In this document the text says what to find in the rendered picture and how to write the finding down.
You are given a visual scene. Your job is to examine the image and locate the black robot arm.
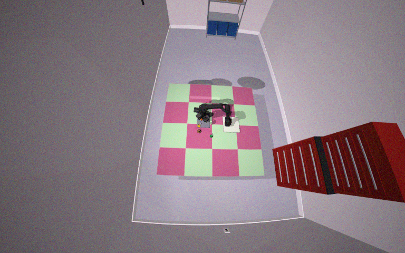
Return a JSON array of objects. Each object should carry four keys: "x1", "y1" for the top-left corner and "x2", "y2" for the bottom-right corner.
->
[{"x1": 194, "y1": 103, "x2": 232, "y2": 127}]

